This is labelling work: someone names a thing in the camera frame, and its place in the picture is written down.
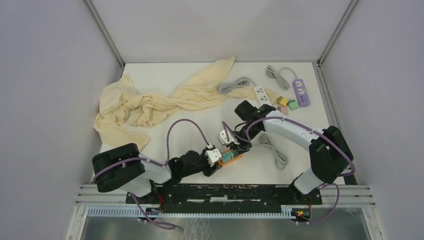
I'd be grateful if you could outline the green plug adapter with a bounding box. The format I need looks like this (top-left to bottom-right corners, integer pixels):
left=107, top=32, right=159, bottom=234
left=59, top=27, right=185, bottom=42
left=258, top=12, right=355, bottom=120
left=287, top=99, right=299, bottom=111

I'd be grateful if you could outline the grey cable of white strip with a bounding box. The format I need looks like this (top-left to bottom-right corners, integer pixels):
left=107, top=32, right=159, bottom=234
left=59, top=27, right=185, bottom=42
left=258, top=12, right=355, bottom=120
left=217, top=76, right=257, bottom=96

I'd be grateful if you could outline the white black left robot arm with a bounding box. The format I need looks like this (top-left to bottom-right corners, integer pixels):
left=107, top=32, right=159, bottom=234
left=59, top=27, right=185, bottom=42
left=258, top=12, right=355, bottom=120
left=91, top=143, right=223, bottom=204

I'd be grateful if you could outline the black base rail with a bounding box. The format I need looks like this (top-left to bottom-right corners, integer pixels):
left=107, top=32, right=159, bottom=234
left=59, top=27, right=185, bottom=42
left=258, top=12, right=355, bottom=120
left=137, top=183, right=323, bottom=214

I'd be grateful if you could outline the orange power strip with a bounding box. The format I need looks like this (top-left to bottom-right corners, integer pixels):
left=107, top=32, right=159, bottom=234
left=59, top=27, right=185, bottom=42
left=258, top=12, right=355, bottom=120
left=218, top=149, right=243, bottom=166

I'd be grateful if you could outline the yellow plug adapter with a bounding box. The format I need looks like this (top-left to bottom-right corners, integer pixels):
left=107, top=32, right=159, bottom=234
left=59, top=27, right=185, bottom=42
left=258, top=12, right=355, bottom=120
left=275, top=96, right=289, bottom=107

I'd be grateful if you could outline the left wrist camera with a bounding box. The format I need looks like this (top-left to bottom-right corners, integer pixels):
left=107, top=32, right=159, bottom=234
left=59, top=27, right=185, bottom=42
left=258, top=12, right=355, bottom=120
left=205, top=144, right=223, bottom=166

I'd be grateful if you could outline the cream yellow cloth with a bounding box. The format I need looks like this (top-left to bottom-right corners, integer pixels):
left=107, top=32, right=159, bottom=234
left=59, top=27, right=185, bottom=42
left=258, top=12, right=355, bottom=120
left=93, top=56, right=282, bottom=152

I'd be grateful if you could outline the grey cable of orange strip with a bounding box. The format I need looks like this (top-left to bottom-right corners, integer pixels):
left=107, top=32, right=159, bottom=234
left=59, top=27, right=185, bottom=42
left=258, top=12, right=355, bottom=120
left=258, top=133, right=290, bottom=171

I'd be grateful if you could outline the white power strip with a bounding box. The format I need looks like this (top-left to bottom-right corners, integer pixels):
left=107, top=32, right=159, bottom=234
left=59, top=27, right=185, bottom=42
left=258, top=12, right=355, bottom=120
left=253, top=85, right=272, bottom=107

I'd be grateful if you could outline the pink plug adapter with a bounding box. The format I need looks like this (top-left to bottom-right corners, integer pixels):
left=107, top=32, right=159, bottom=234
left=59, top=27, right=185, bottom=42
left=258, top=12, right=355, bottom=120
left=277, top=106, right=289, bottom=115

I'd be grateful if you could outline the grey cable of purple strip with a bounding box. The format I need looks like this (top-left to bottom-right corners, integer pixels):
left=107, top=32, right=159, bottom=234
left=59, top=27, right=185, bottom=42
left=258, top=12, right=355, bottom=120
left=265, top=64, right=298, bottom=91

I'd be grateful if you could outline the purple power strip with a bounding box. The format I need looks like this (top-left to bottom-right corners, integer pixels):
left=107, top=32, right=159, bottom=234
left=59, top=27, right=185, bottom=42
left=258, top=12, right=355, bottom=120
left=292, top=79, right=311, bottom=108

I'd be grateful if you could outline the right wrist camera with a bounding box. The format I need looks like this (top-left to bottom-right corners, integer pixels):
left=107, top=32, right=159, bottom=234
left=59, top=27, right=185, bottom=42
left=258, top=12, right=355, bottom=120
left=217, top=130, right=236, bottom=146

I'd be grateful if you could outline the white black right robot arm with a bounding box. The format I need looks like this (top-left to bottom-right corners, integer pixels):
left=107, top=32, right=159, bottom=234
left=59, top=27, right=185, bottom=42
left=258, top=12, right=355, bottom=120
left=218, top=100, right=356, bottom=204

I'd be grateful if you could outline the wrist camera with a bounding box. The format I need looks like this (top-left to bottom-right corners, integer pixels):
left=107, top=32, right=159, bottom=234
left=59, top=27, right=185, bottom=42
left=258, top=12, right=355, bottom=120
left=217, top=130, right=236, bottom=146
left=205, top=144, right=223, bottom=166

